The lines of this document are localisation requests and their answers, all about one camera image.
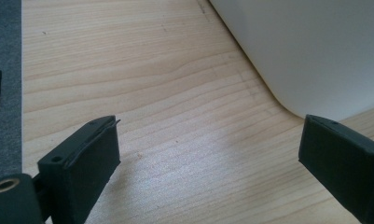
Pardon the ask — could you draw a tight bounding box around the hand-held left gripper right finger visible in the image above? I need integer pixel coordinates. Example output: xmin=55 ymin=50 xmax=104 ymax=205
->
xmin=298 ymin=114 xmax=374 ymax=224

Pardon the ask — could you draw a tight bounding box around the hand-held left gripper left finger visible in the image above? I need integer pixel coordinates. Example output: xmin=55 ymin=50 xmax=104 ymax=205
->
xmin=37 ymin=115 xmax=121 ymax=224

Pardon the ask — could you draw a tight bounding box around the white plastic basket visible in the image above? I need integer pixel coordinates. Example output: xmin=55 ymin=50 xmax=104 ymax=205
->
xmin=208 ymin=0 xmax=374 ymax=121

